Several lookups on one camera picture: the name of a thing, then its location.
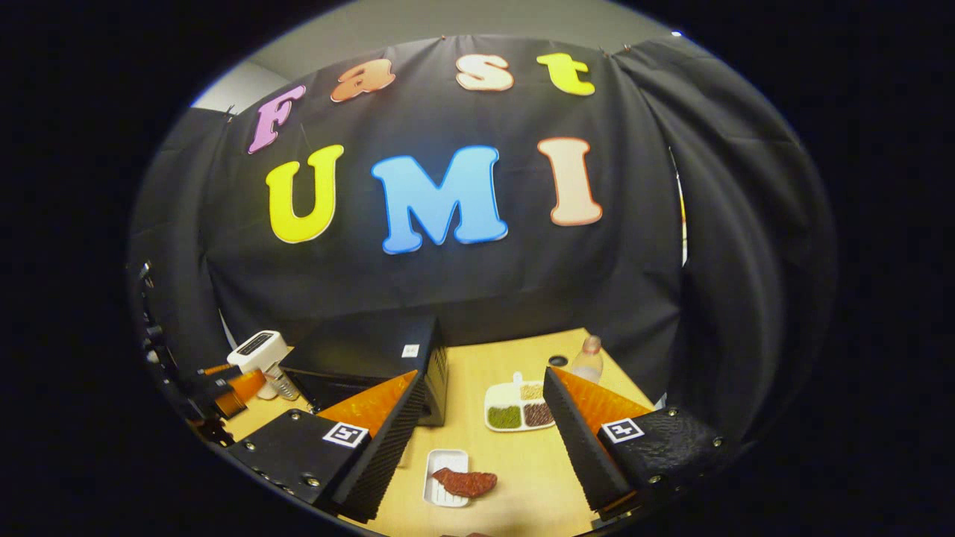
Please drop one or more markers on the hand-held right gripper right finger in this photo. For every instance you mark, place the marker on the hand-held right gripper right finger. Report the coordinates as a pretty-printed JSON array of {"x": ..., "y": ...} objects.
[{"x": 582, "y": 440}]

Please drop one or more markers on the white compartment tray with beans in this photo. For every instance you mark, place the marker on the white compartment tray with beans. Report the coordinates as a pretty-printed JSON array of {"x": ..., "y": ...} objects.
[{"x": 503, "y": 416}]

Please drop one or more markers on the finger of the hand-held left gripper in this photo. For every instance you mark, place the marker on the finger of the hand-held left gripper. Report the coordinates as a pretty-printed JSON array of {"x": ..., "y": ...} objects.
[
  {"x": 220, "y": 369},
  {"x": 242, "y": 391}
]

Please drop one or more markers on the small white ribbed plate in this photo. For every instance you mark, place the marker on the small white ribbed plate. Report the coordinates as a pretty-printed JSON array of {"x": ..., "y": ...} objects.
[{"x": 448, "y": 459}]

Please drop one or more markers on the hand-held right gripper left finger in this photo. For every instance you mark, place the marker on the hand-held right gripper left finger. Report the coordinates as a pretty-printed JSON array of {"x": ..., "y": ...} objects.
[{"x": 380, "y": 455}]

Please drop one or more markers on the clear plastic bottle red label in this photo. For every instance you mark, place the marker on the clear plastic bottle red label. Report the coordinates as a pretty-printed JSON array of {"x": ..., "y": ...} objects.
[{"x": 588, "y": 362}]

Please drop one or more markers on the white handheld scanner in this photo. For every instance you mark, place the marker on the white handheld scanner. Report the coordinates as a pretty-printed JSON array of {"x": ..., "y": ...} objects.
[{"x": 257, "y": 349}]

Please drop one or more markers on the black backdrop cloth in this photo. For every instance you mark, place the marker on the black backdrop cloth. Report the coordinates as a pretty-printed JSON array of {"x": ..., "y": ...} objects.
[{"x": 462, "y": 291}]

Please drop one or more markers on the red braised meat piece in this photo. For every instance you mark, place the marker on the red braised meat piece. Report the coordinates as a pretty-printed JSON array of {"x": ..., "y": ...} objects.
[{"x": 466, "y": 483}]

